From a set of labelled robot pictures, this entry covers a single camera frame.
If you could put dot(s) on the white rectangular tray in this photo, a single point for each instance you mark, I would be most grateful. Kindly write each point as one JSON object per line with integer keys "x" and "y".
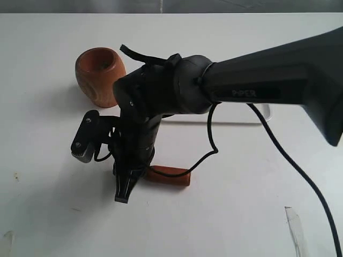
{"x": 225, "y": 113}

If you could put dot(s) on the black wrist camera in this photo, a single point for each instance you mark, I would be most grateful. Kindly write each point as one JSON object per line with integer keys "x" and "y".
{"x": 83, "y": 145}

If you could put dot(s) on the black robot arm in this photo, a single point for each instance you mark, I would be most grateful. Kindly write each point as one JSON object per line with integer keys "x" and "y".
{"x": 307, "y": 72}

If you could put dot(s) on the clear tape strip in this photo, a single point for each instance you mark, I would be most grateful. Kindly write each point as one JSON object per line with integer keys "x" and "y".
{"x": 296, "y": 232}

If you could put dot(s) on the wooden mortar cup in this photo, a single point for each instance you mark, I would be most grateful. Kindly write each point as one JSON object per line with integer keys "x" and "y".
{"x": 97, "y": 70}

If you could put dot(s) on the brown wooden pestle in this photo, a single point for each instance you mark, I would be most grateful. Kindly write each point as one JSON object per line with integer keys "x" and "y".
{"x": 183, "y": 181}

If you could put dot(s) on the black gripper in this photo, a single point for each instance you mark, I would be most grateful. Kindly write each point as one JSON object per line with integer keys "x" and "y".
{"x": 133, "y": 150}

